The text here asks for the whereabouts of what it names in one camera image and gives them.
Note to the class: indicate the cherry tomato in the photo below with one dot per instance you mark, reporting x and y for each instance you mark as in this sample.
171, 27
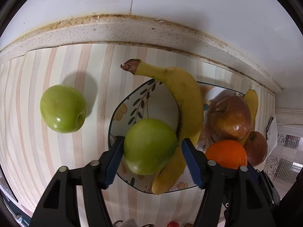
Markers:
172, 224

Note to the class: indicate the yellow banana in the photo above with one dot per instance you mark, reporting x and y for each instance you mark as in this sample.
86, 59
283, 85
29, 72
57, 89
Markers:
252, 101
187, 99

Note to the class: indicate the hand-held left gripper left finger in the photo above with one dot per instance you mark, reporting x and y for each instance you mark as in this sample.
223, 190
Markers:
113, 160

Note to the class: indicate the white folded paper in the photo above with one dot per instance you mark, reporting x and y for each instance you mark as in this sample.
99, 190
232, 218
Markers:
274, 132

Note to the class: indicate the dark red apple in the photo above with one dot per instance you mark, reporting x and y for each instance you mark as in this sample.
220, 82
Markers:
229, 118

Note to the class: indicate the green apple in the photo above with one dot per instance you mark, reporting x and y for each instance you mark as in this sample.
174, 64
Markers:
62, 108
149, 144

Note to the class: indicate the brownish red apple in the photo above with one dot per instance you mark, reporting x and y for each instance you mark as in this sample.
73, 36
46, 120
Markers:
256, 149

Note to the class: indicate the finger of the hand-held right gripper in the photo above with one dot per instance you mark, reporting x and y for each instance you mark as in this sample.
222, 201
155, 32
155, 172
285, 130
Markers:
265, 179

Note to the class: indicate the orange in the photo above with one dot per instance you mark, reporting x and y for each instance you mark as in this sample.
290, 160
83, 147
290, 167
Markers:
226, 152

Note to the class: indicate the striped cat print mat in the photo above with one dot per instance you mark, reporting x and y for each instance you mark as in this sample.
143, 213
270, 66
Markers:
71, 151

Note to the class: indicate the oval floral ceramic plate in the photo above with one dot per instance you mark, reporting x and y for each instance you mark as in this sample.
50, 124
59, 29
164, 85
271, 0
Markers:
156, 104

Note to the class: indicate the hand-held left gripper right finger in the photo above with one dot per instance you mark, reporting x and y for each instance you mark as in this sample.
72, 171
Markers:
193, 163

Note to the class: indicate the window with patterned film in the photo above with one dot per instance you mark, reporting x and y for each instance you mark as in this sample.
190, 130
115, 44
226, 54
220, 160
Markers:
286, 160

